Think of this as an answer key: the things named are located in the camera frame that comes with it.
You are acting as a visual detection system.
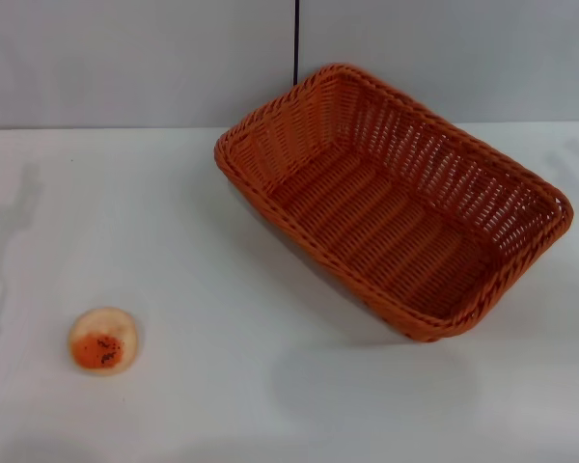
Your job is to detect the round bun with orange patch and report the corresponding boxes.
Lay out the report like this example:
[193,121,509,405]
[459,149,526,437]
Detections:
[67,307,140,377]

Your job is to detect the orange woven plastic basket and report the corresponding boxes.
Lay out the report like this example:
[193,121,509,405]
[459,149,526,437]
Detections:
[213,62,574,344]

